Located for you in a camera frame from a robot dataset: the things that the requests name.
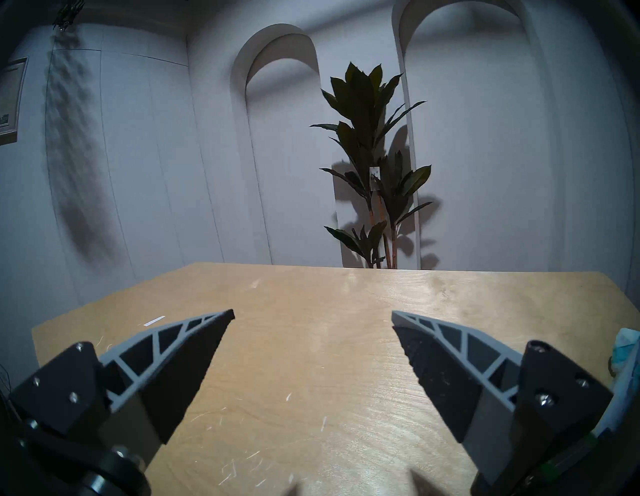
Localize framed wall picture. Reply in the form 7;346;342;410
0;56;29;147

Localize white pale blue packet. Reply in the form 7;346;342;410
594;345;640;437

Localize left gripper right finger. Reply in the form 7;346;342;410
391;311;613;485

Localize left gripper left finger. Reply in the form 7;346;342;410
10;309;235;463

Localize tall dark green plant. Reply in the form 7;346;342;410
310;62;433;270

